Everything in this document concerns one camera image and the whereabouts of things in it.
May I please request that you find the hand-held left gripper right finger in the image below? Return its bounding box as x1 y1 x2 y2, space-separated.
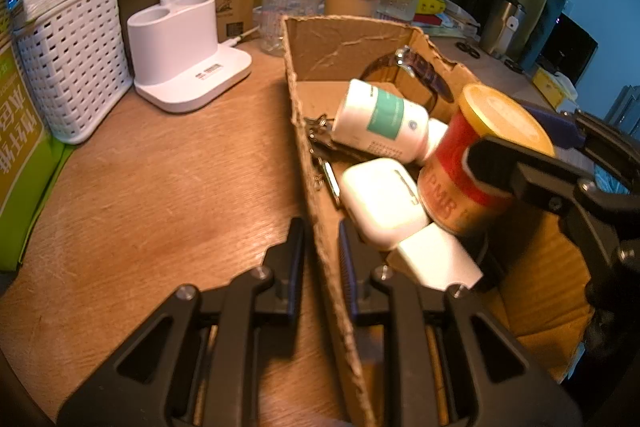
337 219 583 427

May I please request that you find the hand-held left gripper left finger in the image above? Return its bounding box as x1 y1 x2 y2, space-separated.
56 217 307 427

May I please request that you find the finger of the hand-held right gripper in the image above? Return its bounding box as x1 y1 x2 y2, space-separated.
510 99 640 196
462 134 632 269

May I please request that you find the white earbuds case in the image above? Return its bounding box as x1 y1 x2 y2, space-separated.
341 157 430 252

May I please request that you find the yellow lid red jar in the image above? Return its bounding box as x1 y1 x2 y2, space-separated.
416 83 556 238

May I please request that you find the white plug charger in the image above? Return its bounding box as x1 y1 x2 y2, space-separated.
394 224 484 292

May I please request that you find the metal key bunch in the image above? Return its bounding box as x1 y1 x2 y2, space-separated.
303 114 344 208

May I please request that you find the white pill bottle green label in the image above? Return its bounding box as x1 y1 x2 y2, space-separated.
331 78 450 166

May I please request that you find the torn cardboard box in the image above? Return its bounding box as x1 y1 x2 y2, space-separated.
279 13 596 427

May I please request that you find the yellow tissue box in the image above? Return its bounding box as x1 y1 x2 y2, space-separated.
530 64 579 106

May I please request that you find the black monitor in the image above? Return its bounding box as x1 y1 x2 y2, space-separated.
539 11 599 88

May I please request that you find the steel tumbler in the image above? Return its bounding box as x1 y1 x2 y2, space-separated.
479 0 527 56

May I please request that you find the red book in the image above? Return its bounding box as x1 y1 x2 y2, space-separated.
412 11 446 28

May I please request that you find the white desk lamp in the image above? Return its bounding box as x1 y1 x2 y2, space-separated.
126 0 254 114

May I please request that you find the clear ribbed glass cup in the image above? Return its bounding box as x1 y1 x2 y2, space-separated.
259 0 324 57

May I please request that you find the green paper cup packet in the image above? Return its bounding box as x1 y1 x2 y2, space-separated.
0 14 76 273

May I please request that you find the white woven plastic basket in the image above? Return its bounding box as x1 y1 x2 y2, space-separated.
10 0 135 146

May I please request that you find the white lamp cable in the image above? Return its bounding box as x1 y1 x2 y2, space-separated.
219 26 261 48

